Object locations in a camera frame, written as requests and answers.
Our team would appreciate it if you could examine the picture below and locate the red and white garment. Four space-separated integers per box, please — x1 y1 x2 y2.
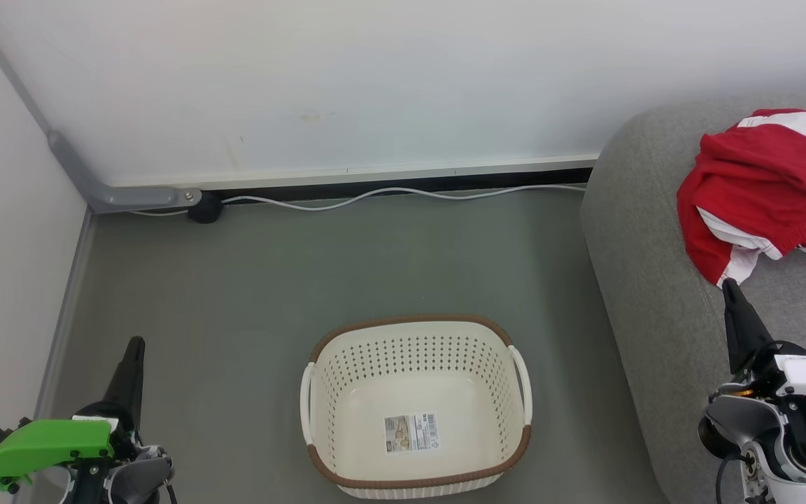
677 161 806 288

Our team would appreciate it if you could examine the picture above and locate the grey metal frame bracket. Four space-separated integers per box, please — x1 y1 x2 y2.
0 0 202 214

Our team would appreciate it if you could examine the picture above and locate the short black cable loop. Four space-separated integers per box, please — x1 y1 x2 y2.
715 451 743 504

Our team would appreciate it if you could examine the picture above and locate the grey fabric sofa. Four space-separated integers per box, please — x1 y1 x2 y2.
580 98 806 504

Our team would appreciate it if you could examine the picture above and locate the paper label sticker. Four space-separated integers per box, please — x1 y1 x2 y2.
384 413 440 454

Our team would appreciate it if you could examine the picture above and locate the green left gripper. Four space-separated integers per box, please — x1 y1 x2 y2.
0 336 146 491

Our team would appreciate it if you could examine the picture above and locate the white floor cable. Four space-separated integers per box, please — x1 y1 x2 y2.
130 183 587 216

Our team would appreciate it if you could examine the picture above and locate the cream perforated laundry basket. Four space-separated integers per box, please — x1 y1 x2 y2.
299 315 534 500

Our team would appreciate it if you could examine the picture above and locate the dark grey round floor foot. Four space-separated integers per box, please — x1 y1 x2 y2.
188 192 224 225

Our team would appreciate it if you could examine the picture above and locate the red garment with tag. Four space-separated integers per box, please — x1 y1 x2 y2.
697 108 806 211

